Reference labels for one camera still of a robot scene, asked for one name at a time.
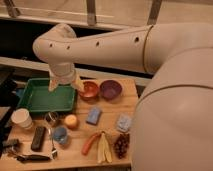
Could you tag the white paper cup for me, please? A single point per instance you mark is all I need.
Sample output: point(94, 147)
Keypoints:
point(22, 118)

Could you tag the orange bowl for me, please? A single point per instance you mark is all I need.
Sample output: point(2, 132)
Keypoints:
point(91, 90)

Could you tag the blue sponge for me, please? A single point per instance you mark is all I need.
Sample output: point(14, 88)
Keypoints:
point(93, 115)

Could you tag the metal fork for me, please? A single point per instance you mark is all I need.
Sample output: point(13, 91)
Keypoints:
point(54, 150)

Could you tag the dark red grapes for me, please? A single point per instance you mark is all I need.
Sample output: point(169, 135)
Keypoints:
point(121, 145)

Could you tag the blue plastic cup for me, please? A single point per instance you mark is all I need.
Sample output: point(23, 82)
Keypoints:
point(60, 135)

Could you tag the light blue cloth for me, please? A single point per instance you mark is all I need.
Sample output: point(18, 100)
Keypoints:
point(123, 123)

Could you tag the orange carrot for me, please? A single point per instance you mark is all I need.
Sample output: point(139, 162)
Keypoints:
point(89, 142)

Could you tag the black eraser block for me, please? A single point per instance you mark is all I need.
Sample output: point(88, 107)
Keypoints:
point(38, 138)

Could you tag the purple bowl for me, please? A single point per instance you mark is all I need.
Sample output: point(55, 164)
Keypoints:
point(110, 89)

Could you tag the green plastic tray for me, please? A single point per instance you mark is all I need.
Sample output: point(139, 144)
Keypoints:
point(38, 99)

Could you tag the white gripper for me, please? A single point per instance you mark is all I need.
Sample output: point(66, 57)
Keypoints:
point(64, 73)

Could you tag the small metal cup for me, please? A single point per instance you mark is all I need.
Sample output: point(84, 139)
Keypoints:
point(52, 118)

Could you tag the black handled tool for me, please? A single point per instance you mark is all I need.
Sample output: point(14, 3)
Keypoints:
point(32, 158)

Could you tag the yellow banana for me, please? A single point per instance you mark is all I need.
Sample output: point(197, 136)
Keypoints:
point(104, 154)

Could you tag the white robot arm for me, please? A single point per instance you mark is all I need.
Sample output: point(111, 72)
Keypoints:
point(172, 127)

